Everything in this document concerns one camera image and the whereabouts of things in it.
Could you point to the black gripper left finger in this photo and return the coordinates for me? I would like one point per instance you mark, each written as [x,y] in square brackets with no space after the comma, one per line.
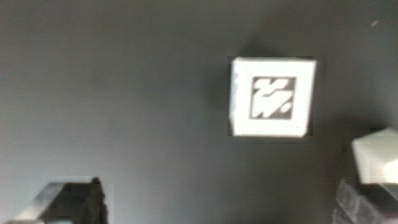
[68,204]

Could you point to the white chair leg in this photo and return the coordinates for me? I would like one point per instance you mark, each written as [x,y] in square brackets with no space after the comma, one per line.
[376,153]
[271,96]

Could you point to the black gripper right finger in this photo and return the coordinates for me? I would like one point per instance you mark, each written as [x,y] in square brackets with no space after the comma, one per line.
[367,204]

